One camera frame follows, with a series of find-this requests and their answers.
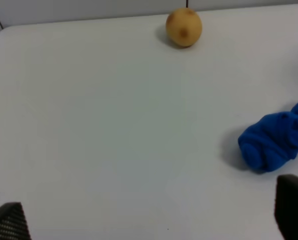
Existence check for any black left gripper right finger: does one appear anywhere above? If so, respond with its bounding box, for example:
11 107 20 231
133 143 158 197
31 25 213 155
274 174 298 240

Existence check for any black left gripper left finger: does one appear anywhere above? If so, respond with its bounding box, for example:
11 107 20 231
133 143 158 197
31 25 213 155
0 202 31 240

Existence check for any rolled blue cloth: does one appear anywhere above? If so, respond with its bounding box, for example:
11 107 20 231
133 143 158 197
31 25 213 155
237 103 298 172

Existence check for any round tan potato ball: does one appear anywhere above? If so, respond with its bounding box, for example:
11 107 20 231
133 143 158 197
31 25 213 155
165 7 203 48

